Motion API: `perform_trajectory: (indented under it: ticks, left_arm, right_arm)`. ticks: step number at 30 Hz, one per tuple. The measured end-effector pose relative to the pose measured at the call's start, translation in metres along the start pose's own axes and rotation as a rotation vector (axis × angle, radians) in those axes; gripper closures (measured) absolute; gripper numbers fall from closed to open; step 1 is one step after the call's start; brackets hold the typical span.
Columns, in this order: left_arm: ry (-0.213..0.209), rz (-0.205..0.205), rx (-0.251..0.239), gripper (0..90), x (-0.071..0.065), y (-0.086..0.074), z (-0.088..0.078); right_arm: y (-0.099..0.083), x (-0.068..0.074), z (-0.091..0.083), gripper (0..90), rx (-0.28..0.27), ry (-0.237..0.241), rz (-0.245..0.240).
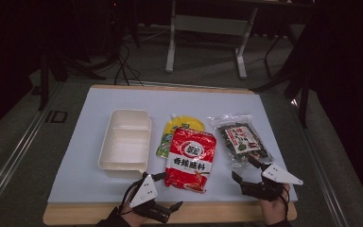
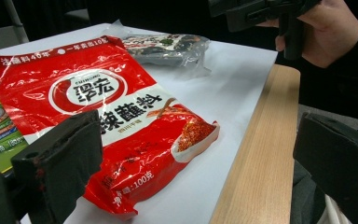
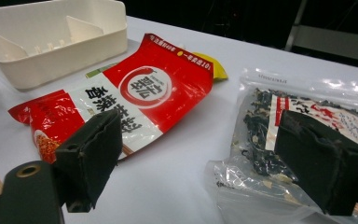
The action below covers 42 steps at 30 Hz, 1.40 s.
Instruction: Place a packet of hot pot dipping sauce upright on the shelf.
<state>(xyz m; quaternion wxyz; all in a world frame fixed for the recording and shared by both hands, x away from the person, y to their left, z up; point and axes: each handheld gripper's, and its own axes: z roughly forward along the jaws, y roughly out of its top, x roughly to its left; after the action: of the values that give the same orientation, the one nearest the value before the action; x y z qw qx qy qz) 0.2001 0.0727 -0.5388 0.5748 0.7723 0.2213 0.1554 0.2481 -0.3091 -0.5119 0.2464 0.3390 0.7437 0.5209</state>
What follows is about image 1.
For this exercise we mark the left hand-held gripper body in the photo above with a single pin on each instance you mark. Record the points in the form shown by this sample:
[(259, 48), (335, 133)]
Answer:
[(144, 192)]

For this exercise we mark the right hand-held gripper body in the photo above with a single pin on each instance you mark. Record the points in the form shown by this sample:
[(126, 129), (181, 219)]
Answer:
[(264, 189)]

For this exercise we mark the clear dried seaweed bag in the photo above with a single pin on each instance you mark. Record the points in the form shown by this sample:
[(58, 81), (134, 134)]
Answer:
[(239, 138)]

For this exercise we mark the red seasoning packet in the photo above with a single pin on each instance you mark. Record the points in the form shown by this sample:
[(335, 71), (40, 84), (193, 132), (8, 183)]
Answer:
[(190, 157)]

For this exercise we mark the white divided lunch box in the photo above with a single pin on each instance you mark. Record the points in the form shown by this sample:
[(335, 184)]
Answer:
[(124, 142)]

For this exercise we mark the yellow green pouch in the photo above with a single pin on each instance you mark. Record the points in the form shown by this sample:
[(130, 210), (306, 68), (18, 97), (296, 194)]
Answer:
[(186, 124)]

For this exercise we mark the person's right hand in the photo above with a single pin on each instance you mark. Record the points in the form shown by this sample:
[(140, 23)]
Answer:
[(274, 209)]

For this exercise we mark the person's left hand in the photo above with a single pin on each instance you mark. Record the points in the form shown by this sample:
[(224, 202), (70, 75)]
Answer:
[(130, 216)]

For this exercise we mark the wooden table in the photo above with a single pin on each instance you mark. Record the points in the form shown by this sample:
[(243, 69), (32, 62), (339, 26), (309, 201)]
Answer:
[(75, 214)]

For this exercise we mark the white table mat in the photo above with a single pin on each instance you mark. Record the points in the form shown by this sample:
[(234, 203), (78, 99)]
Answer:
[(186, 104)]

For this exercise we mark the black metal stand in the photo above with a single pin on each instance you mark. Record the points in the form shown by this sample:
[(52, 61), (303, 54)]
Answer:
[(63, 69), (296, 82)]

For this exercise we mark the metal floor rail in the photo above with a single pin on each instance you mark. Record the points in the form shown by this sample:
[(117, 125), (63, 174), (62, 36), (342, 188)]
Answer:
[(15, 154), (319, 164)]

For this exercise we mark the white metal desk frame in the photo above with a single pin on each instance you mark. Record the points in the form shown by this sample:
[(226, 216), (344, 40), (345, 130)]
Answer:
[(211, 25)]

